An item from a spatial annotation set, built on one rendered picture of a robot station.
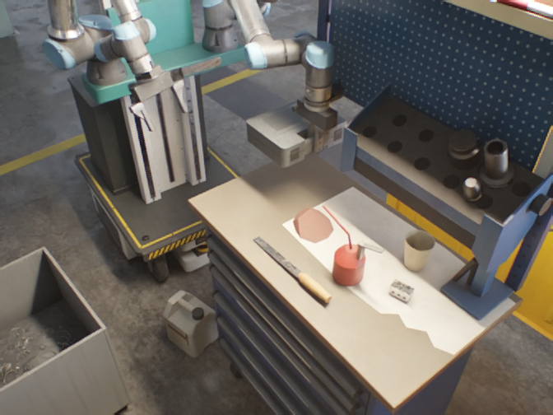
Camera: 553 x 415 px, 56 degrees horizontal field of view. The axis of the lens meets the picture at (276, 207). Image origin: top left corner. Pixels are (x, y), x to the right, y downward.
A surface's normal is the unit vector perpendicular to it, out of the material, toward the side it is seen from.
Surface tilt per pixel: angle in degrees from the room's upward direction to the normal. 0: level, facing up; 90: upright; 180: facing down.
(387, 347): 0
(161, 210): 0
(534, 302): 90
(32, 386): 90
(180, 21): 90
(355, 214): 0
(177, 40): 90
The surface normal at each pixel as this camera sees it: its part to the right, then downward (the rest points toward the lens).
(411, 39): -0.79, 0.40
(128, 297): 0.00, -0.75
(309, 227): 0.04, -0.42
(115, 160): 0.57, 0.55
